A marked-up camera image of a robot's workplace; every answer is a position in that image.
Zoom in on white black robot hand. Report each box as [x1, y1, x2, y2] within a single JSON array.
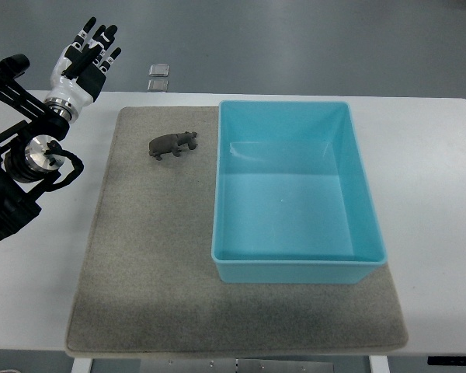
[[44, 17, 121, 124]]

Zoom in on brown hippo toy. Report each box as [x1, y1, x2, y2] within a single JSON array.
[[148, 131, 197, 161]]

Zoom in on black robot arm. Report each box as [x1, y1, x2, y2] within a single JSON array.
[[0, 54, 84, 240]]

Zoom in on blue plastic box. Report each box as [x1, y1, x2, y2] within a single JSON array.
[[211, 100, 387, 284]]

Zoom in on lower metal floor plate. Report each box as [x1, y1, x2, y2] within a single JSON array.
[[148, 79, 169, 92]]

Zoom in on grey felt mat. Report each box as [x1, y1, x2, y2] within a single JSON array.
[[65, 106, 408, 357]]

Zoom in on black table control panel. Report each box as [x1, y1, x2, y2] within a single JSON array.
[[427, 356, 466, 367]]

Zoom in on white table frame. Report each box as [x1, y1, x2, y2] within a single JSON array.
[[71, 356, 391, 372]]

